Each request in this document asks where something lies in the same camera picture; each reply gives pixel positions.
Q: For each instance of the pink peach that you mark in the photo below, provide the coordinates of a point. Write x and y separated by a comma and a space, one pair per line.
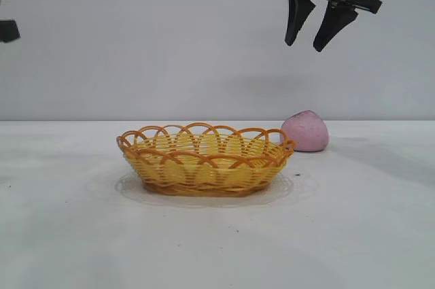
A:
309, 132

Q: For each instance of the yellow woven plastic basket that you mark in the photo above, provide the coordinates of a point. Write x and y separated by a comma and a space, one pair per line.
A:
204, 170

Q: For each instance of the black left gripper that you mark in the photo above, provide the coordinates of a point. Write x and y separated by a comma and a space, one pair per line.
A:
8, 31

